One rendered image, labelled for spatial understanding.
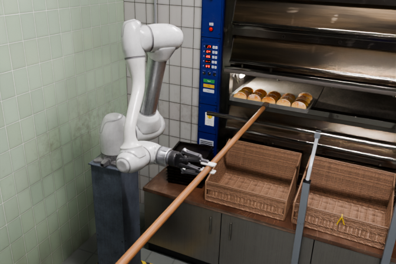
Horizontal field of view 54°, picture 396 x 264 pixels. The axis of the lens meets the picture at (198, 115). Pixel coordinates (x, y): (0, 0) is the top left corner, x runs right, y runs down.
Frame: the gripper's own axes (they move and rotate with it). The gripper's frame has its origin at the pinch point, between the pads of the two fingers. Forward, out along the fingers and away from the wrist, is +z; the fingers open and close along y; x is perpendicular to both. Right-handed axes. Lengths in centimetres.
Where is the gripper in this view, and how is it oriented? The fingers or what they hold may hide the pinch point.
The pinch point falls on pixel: (208, 167)
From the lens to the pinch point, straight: 184.0
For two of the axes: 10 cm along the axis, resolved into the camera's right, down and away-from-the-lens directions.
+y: -0.3, 9.3, 3.7
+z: 9.1, 1.8, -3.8
